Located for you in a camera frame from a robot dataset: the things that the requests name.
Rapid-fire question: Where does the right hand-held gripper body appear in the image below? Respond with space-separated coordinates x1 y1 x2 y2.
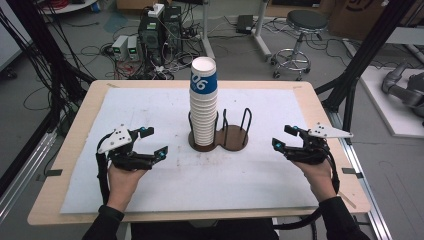
284 122 354 166

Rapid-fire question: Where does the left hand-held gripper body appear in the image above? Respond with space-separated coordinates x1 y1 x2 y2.
96 124 158 172

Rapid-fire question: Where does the brown cup holder with wires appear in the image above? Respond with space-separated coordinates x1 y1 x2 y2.
187 107 253 153

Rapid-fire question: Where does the stack of white ribbed cups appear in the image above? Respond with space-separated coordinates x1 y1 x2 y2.
189 91 218 147

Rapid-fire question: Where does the blue banded paper cup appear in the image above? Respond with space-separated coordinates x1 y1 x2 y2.
189 56 219 98

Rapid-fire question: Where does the person's left hand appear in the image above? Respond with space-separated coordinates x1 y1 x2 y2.
106 165 148 213

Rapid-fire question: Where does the person's right hand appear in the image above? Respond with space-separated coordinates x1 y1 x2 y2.
293 159 337 203

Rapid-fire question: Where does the black tape piece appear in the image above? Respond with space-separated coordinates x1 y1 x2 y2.
341 167 365 180
35 168 64 183

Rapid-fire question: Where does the white table mat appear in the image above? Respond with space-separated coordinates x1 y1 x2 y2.
60 87 320 215

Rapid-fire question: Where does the white platform board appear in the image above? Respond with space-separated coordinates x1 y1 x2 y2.
359 65 424 139

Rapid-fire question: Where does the grey power supply unit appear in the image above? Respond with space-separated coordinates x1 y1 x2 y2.
127 35 140 62
111 34 130 62

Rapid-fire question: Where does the person's lap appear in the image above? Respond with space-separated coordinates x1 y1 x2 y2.
129 218 280 240

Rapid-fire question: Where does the black computer tower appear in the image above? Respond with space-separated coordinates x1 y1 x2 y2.
137 13 165 67
162 4 184 55

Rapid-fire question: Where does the black round stool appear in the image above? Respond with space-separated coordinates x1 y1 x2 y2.
270 9 330 82

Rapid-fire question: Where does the black box on floor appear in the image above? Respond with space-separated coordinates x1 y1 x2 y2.
235 14 255 35

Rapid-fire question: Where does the white power strip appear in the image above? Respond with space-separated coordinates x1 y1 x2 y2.
147 2 166 19

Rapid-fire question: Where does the cardboard box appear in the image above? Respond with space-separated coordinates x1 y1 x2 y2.
327 0 424 42

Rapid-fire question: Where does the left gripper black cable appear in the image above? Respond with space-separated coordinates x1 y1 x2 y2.
95 132 114 206

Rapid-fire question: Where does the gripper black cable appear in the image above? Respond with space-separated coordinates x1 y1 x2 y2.
95 132 114 206
273 146 341 232

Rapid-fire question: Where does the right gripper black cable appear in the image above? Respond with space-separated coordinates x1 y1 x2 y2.
273 146 341 232

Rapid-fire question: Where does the aluminium rail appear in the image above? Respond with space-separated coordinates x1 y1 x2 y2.
0 129 58 223
327 109 394 240

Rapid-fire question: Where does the white desk leg frame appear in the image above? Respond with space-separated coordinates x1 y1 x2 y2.
199 0 273 62

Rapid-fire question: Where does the black metal frame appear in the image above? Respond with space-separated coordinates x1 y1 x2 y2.
0 0 96 198
314 0 419 133

